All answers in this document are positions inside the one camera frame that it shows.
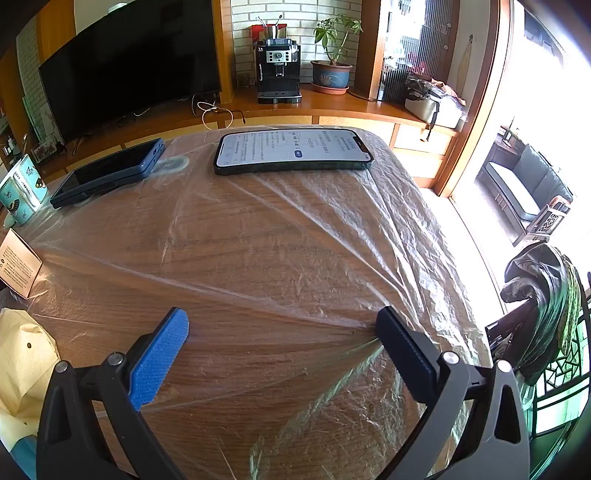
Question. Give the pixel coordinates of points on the clear plastic table cover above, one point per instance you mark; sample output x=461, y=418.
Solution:
x=277, y=254

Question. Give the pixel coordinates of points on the red box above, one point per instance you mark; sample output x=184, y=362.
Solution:
x=256, y=33

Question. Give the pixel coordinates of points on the teal butterfly mug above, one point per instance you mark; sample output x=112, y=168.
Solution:
x=21, y=194

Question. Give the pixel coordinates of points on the green patterned scarf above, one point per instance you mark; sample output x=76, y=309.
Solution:
x=570, y=304

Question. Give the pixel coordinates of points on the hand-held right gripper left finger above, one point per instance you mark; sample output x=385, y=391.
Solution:
x=159, y=355

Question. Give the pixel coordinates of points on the black ribbed heater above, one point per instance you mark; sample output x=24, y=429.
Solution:
x=392, y=83

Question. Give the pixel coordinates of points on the yellow cloth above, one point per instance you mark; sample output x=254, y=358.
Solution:
x=23, y=369

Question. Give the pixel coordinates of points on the metal cup with utensils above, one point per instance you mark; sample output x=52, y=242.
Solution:
x=272, y=30

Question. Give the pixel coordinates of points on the dark cushioned sofa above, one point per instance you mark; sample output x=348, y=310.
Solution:
x=512, y=184

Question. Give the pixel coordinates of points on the small framed picture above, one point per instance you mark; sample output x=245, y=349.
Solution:
x=45, y=152

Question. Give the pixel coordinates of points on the small wooden pattern box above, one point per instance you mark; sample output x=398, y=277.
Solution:
x=16, y=265

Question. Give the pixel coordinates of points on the black flat television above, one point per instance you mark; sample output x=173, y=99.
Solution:
x=129, y=69

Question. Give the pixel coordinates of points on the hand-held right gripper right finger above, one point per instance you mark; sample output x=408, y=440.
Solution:
x=406, y=360

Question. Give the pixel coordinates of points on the potted plant in blue pot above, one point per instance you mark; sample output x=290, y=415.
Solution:
x=330, y=76

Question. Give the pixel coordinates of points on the black leather jacket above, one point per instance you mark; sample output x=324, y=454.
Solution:
x=540, y=300

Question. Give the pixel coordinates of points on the dark tablet in case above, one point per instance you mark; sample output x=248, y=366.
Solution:
x=106, y=173

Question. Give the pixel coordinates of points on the black smartphone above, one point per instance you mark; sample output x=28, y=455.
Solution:
x=291, y=150

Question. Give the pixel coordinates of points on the long wooden cabinet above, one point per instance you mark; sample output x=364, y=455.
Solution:
x=323, y=108

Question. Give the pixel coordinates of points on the black coffee machine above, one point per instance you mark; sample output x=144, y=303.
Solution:
x=277, y=69

